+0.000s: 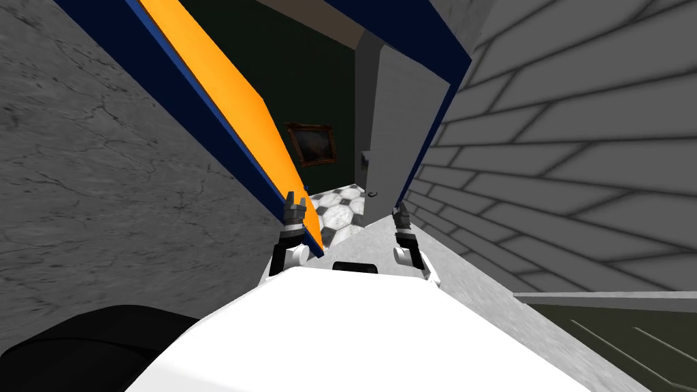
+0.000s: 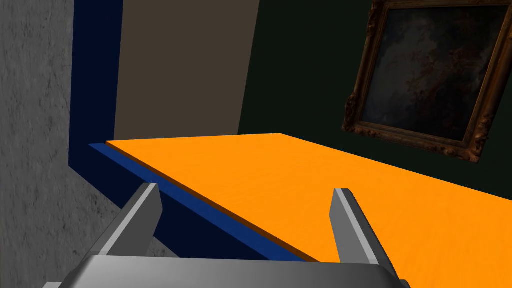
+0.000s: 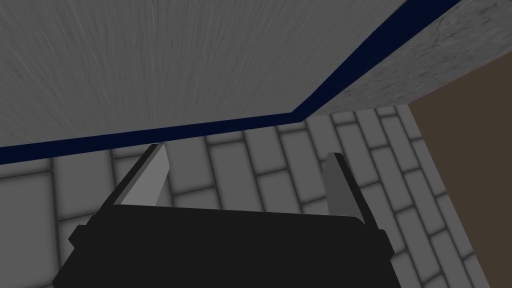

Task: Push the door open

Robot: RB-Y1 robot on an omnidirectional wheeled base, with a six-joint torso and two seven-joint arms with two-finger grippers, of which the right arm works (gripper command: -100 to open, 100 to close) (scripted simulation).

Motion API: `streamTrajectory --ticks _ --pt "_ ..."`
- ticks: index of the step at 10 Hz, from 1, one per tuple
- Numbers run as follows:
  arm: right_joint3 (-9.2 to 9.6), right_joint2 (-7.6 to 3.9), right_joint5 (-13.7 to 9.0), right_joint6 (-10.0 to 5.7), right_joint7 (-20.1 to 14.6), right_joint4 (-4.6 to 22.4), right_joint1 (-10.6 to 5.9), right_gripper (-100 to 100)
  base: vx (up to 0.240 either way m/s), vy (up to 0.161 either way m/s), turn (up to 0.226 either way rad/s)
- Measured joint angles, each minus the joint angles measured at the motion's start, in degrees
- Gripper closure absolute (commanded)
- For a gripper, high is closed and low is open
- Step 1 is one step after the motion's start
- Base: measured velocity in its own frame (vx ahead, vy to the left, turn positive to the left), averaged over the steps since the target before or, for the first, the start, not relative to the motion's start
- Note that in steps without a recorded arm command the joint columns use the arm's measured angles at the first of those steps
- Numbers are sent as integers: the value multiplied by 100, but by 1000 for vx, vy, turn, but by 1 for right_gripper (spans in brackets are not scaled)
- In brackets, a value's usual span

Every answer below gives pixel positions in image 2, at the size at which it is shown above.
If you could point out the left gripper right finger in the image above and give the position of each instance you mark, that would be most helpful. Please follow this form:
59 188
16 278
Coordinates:
352 232

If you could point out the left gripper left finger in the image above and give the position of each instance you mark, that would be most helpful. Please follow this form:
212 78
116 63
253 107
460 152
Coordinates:
134 228

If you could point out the dark painting in ornate frame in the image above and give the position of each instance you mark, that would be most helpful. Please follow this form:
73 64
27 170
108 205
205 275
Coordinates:
432 72

